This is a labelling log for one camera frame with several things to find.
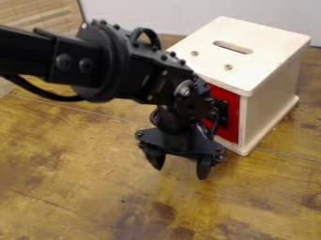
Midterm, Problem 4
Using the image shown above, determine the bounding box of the white wooden box cabinet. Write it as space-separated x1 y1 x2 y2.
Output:
169 16 311 156

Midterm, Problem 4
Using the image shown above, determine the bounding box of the black metal drawer handle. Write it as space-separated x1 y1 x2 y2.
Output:
149 97 231 137

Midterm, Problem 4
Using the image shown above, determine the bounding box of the red wooden drawer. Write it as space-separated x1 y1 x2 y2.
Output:
207 83 239 143

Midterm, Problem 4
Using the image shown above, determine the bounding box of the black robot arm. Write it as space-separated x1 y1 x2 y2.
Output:
0 21 227 180

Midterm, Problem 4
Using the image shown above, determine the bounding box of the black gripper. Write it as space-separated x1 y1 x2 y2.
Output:
135 78 226 180

